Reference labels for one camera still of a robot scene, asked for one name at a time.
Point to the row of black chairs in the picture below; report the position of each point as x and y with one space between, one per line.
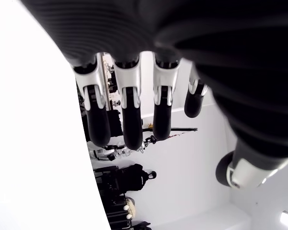
110 182

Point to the silver standing humanoid robot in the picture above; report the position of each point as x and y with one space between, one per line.
105 152

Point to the beige plush toy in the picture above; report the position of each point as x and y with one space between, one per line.
130 207

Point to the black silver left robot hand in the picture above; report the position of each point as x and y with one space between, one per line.
206 36

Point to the mannequin in black jacket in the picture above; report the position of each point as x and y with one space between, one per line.
134 177

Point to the black tripod stand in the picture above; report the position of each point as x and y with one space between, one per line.
182 129

